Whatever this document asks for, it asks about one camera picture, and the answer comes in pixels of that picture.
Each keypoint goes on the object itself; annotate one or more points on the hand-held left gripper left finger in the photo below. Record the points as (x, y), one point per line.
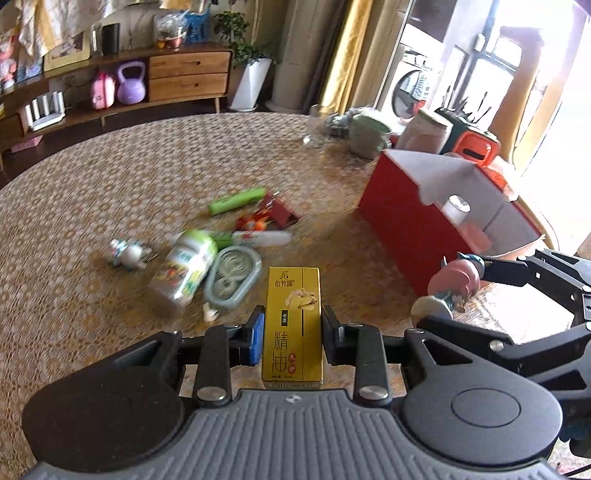
(253, 344)

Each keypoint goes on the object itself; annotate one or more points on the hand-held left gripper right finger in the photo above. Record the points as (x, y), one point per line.
(329, 336)

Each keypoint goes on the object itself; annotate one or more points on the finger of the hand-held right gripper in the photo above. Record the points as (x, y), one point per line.
(510, 267)
(466, 328)

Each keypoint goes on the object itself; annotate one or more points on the yellow carton box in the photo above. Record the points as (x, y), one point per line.
(291, 332)

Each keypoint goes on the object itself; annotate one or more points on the pink figurine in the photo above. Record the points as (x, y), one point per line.
(455, 277)

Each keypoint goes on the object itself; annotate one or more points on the white and green marker pen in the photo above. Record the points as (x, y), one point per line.
(263, 237)

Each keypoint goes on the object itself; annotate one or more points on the red cardboard box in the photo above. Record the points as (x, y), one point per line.
(397, 207)

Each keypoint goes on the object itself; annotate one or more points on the small white trinket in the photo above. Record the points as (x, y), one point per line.
(211, 313)

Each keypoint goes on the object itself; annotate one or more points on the grey oval tin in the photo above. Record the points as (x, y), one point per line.
(231, 277)

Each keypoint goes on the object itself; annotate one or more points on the white green lidded bottle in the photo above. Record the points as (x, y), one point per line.
(184, 267)

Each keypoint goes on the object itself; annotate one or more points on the orange toy figure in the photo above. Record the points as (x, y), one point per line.
(254, 222)

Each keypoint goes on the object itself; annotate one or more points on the red binder clip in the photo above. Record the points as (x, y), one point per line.
(281, 213)

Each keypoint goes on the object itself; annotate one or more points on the green tube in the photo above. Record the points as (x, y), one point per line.
(235, 201)

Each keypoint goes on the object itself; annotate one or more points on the small astronaut figurine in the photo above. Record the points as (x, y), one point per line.
(131, 254)

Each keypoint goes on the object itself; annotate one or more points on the white kettle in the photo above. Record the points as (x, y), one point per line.
(425, 131)

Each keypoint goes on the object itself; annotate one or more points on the pale green mug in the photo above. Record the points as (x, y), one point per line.
(367, 138)

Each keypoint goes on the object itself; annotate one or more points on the washing machine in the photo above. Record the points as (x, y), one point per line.
(415, 85)

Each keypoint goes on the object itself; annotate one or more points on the clear drinking glass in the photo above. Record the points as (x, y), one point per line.
(316, 129)

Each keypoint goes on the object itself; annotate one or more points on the patterned lace tablecloth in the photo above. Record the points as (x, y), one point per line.
(138, 161)

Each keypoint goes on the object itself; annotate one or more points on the white planter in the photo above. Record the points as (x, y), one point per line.
(249, 85)

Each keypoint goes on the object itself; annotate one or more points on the yellow curtain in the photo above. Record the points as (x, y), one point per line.
(346, 55)

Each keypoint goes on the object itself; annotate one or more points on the wooden cabinet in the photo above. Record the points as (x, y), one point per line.
(189, 74)

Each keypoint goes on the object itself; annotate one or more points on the purple kettlebell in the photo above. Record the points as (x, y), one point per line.
(131, 85)

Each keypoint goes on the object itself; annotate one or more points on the grey curtain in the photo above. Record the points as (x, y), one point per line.
(300, 50)

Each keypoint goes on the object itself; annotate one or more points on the green potted plant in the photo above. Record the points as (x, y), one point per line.
(242, 46)

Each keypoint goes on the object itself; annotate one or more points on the pink box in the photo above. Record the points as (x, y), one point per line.
(25, 144)

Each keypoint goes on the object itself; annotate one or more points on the white router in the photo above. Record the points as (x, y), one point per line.
(44, 113)

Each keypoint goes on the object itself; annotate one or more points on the clear plastic bag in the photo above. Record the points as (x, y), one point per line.
(170, 30)

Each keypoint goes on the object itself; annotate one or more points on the black speaker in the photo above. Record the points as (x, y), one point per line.
(110, 39)

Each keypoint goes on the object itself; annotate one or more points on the hanging pale cloth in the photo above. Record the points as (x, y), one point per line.
(55, 23)

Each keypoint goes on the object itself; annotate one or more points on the picture frame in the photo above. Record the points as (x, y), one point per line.
(67, 53)

